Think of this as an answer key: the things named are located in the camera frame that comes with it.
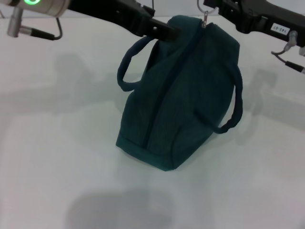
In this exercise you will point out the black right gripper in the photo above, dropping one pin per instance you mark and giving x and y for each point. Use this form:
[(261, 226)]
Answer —
[(262, 16)]

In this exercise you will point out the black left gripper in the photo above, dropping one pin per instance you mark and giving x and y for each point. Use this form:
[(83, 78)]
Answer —
[(114, 12)]

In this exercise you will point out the dark teal insulated lunch bag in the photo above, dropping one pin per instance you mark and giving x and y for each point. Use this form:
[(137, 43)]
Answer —
[(186, 100)]

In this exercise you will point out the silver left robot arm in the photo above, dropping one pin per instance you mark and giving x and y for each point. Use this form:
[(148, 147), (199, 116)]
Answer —
[(47, 6)]

